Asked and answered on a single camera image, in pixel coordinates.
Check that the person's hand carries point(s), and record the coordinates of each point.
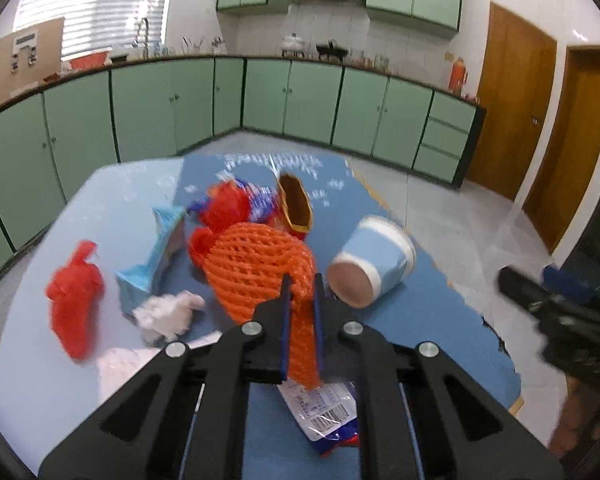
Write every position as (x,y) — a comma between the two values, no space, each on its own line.
(579,409)

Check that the red basin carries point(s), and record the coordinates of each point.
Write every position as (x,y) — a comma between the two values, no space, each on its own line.
(89,61)

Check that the green lower kitchen cabinets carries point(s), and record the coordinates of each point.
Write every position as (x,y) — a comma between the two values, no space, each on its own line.
(53,138)

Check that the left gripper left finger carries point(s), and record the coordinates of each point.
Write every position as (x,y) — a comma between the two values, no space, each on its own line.
(268,359)

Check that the white tissue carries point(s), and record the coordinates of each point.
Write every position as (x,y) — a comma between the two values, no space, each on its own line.
(165,318)

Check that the wooden door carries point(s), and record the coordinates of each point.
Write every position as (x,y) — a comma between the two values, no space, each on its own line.
(514,88)
(572,151)

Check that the right wooden door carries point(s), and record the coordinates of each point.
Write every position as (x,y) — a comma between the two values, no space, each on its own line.
(572,151)

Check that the orange foam fruit net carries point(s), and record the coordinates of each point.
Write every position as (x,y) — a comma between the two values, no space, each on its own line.
(245,264)

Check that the cardboard box on counter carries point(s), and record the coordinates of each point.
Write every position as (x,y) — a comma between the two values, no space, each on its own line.
(28,56)

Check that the red plastic bag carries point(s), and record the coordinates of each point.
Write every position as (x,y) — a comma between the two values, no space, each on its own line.
(74,293)
(227,204)

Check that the white blue snack wrapper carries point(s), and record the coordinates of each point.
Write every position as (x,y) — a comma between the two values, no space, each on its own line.
(327,415)

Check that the window blinds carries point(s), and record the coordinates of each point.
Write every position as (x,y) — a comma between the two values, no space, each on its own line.
(95,25)

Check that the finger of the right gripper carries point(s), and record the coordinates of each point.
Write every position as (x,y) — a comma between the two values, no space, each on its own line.
(523,291)
(563,283)

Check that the orange thermos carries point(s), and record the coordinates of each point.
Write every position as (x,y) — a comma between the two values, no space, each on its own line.
(458,77)

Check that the kitchen faucet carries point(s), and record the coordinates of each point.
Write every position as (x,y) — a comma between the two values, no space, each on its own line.
(142,37)

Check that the white cooking pot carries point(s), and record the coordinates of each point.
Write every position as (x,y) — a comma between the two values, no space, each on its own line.
(293,46)

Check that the black wok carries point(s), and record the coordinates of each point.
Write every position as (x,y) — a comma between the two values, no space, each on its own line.
(331,51)

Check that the left wooden door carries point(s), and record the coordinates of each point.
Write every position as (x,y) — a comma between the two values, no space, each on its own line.
(514,88)

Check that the light blue carton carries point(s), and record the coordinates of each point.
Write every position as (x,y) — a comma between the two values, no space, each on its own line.
(137,283)

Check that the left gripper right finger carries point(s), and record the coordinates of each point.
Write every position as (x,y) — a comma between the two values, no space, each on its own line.
(335,357)

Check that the red gold paper bag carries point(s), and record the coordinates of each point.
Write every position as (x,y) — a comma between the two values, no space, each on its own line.
(295,211)

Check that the blue white paper cup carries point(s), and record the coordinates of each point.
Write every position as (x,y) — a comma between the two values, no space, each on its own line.
(375,259)

